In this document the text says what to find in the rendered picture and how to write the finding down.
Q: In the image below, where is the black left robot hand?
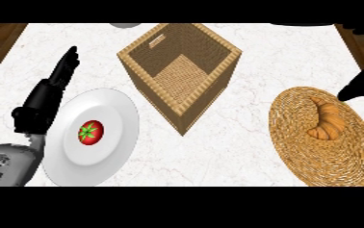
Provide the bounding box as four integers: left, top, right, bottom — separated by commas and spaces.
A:
11, 45, 82, 136

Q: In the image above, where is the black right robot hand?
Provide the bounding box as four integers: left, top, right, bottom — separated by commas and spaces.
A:
336, 71, 364, 103

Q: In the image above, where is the golden croissant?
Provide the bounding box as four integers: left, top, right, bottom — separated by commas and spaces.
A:
307, 96, 347, 141

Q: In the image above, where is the round woven placemat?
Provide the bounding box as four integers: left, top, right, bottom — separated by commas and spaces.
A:
268, 86, 364, 188

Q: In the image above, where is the square wicker basket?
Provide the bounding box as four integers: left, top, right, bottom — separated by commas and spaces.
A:
116, 23, 245, 138

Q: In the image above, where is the red tomato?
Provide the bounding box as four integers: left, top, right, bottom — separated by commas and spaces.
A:
77, 119, 106, 146

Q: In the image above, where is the white round plate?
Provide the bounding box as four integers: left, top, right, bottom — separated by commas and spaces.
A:
42, 88, 141, 188

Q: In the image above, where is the grey round object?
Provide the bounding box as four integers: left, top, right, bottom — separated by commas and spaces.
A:
109, 23, 143, 30

